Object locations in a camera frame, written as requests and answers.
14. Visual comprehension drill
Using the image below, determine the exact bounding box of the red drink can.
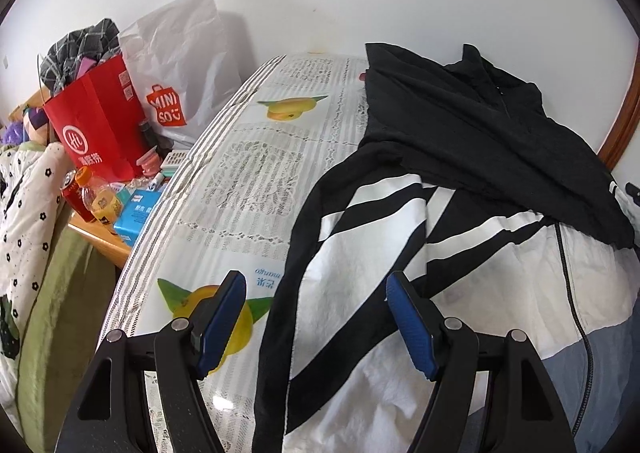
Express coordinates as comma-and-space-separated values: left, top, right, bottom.
60, 170, 98, 224

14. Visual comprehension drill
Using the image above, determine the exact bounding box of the black braided cable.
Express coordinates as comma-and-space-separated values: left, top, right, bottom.
554, 223, 596, 453

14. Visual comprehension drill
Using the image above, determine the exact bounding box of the white plastic shopping bag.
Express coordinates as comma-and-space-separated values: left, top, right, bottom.
118, 0, 251, 151

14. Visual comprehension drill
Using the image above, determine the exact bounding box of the white flower print quilt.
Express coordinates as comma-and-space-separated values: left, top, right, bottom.
0, 142, 73, 359

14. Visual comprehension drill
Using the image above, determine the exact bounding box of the black white windbreaker jacket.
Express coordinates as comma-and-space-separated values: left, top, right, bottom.
252, 42, 640, 453

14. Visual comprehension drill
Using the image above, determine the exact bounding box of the red paper bag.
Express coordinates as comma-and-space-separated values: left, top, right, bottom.
42, 56, 151, 184

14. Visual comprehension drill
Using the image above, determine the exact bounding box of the brown wooden door frame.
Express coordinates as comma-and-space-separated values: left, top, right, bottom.
597, 78, 640, 169

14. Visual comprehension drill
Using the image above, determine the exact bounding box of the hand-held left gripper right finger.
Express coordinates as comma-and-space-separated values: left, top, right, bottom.
385, 270, 576, 453

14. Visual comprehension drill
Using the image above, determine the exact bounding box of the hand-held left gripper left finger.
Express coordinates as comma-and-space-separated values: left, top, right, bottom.
55, 270, 248, 453

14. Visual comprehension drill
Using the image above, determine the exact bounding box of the grey plaid cloth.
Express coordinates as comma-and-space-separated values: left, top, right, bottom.
39, 18, 123, 96

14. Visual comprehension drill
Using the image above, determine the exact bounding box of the green bed sheet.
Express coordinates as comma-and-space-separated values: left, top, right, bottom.
15, 218, 121, 434

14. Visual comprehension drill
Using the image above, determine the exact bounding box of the pink cup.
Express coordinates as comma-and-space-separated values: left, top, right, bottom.
136, 150, 161, 176

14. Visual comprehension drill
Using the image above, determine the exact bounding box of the orange drink bottle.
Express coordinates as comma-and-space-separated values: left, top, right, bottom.
80, 178, 126, 226

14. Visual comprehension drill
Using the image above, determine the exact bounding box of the blue tissue pack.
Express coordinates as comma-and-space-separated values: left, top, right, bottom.
112, 188, 163, 249

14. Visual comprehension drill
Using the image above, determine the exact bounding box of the purple plush toy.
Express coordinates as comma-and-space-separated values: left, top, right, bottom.
0, 106, 51, 146

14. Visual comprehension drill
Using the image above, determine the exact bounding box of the fruit print plastic tablecloth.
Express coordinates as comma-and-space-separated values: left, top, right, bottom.
97, 53, 371, 453

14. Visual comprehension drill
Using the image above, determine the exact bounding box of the white slotted box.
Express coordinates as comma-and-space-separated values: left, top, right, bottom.
159, 149, 188, 176

